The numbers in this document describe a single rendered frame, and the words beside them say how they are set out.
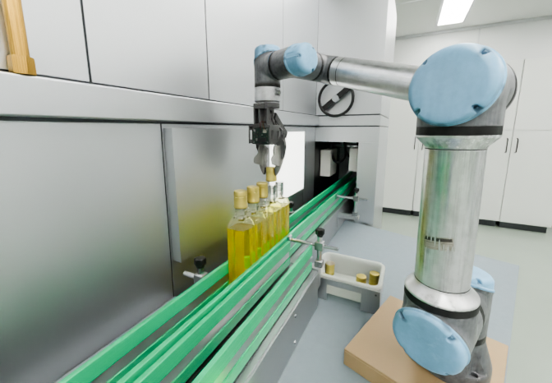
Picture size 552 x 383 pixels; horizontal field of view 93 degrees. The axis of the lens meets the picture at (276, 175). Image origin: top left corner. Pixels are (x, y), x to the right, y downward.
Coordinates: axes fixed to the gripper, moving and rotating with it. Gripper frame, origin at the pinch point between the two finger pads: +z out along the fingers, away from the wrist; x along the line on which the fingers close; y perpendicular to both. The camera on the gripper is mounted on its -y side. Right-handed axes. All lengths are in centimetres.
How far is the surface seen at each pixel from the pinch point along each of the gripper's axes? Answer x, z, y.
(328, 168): -10, 13, -100
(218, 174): -11.8, 0.6, 10.8
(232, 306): 6.6, 25.1, 30.2
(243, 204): 1.7, 6.0, 18.2
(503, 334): 65, 44, -15
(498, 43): 134, -127, -409
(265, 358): 15.8, 32.3, 32.2
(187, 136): -11.7, -10.8, 22.4
